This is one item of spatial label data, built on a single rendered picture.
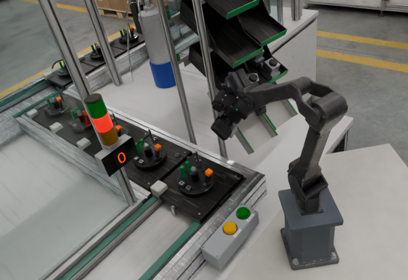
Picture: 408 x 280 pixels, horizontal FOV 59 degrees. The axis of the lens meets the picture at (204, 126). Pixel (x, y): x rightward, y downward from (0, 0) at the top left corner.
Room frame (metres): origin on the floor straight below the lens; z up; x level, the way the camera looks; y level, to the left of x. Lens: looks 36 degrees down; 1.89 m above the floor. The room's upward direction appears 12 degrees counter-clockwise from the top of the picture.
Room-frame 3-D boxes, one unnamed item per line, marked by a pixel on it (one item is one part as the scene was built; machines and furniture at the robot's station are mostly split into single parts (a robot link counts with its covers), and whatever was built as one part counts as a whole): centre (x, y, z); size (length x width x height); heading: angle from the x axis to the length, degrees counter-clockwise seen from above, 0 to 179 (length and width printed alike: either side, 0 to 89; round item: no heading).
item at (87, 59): (2.27, 0.57, 1.01); 0.24 x 0.24 x 0.13; 42
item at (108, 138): (0.89, 0.29, 1.28); 0.05 x 0.05 x 0.05
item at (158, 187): (0.93, 0.20, 0.97); 0.05 x 0.05 x 0.04; 42
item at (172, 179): (0.93, 0.07, 0.96); 0.24 x 0.24 x 0.02; 42
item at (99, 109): (0.89, 0.29, 1.38); 0.05 x 0.05 x 0.05
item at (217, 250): (0.71, -0.01, 0.93); 0.21 x 0.07 x 0.06; 132
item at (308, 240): (0.66, -0.25, 0.96); 0.15 x 0.15 x 0.20; 87
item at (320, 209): (0.66, -0.25, 1.09); 0.07 x 0.07 x 0.06; 87
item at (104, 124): (0.89, 0.29, 1.33); 0.05 x 0.05 x 0.05
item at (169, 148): (1.12, 0.24, 1.01); 0.24 x 0.24 x 0.13; 42
